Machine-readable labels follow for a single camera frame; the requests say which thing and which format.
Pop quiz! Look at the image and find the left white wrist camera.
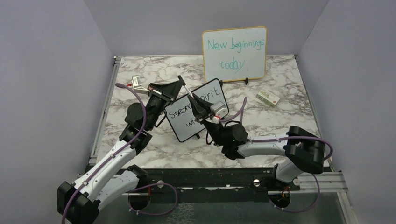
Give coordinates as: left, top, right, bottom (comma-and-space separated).
127, 75, 149, 95

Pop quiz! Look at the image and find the black aluminium base frame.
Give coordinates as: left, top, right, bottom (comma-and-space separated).
66, 167, 356, 224

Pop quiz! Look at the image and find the black marker cap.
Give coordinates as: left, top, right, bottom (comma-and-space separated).
177, 75, 186, 86

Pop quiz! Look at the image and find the black yellow-board stand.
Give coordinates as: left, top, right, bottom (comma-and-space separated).
219, 78, 249, 86

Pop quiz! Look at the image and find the black white marker pen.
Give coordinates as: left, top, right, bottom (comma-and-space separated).
183, 84, 193, 97

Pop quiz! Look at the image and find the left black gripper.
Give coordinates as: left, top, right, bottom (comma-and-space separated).
147, 81, 185, 131

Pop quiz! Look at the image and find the purple cable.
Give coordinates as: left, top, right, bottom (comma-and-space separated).
61, 83, 179, 224
219, 97, 334, 214

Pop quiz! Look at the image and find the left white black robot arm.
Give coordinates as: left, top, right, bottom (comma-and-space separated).
57, 77, 185, 224

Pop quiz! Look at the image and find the yellow framed whiteboard with writing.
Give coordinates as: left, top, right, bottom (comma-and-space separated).
201, 26, 268, 82

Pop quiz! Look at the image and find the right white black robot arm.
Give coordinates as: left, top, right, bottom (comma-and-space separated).
187, 93, 333, 190

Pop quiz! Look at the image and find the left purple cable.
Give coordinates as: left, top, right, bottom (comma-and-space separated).
61, 83, 179, 224

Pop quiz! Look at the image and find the white green eraser box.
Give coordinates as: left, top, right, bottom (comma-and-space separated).
256, 88, 280, 107

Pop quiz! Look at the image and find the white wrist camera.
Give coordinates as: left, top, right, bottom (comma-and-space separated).
127, 75, 149, 95
210, 101, 228, 120

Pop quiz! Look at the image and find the black framed whiteboard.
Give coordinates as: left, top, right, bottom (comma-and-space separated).
165, 78, 229, 142

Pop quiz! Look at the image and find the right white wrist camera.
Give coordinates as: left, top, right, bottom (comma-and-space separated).
210, 101, 228, 120

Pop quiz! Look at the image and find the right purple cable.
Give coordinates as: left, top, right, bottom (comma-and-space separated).
219, 97, 334, 214

